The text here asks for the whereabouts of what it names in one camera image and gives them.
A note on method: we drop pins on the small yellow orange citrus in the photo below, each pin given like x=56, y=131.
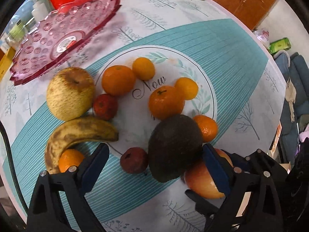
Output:
x=188, y=87

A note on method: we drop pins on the red yellow apple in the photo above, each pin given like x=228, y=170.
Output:
x=207, y=177

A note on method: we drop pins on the brown spotted banana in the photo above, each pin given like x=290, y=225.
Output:
x=73, y=132

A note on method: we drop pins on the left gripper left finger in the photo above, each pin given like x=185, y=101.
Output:
x=46, y=212

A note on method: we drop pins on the green box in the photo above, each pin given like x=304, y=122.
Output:
x=281, y=44

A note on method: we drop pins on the white squeeze bottle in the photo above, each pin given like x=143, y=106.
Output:
x=39, y=11

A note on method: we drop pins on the pink glass fruit bowl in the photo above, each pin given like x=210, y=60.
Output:
x=60, y=34

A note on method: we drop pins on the clear glass bottle green label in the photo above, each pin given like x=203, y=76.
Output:
x=18, y=31

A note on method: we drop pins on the dark red small fruit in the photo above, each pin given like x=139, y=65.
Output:
x=134, y=160

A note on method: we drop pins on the large orange tangerine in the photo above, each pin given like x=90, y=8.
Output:
x=118, y=80

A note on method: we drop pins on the dark avocado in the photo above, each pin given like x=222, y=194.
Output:
x=174, y=146

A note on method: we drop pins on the small yellow orange kumquat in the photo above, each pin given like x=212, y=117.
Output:
x=143, y=69

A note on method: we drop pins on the yellow tin box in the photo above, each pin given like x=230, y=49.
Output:
x=6, y=62

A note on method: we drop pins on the yellow pear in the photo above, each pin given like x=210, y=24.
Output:
x=70, y=93

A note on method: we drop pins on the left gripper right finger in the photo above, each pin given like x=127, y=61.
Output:
x=254, y=191

